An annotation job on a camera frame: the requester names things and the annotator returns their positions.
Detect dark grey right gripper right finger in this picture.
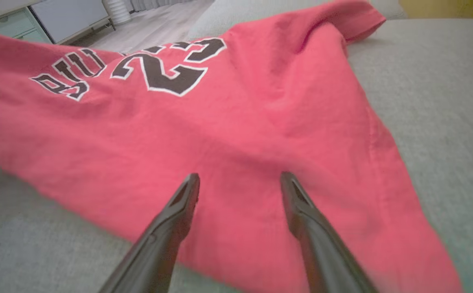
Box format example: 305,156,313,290
280,172,378,293

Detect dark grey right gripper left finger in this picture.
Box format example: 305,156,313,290
98,173,200,293

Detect red jersey with number print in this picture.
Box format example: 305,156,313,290
0,0,464,293

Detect white ribbed cylinder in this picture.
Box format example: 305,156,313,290
102,0,132,25

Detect white cabinet on legs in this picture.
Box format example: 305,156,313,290
29,0,116,45

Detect mint green drawer cabinet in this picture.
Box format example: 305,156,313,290
0,7,52,44

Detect long yellow sofa backrest cushion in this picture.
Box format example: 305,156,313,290
399,0,473,20

